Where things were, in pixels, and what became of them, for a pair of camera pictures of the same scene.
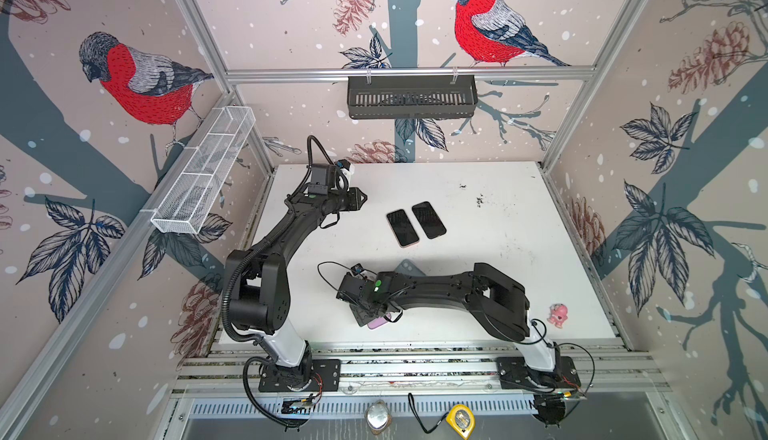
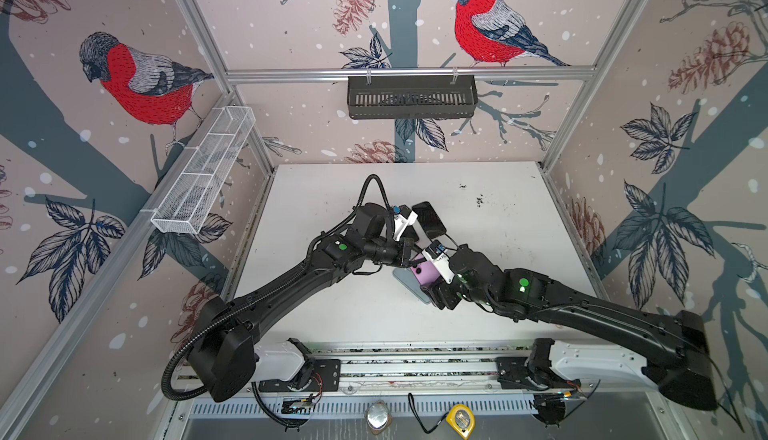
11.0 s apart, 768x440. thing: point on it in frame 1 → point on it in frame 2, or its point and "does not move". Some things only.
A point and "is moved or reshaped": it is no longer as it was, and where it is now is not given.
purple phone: x=377 y=322 is moved or reshaped
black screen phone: x=402 y=227 does not move
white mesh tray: x=191 y=194 does not move
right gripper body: x=364 y=305 → x=448 y=292
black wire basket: x=416 y=97 does not move
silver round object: x=378 y=416 does not move
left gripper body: x=343 y=201 → x=388 y=251
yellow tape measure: x=462 y=419 does not move
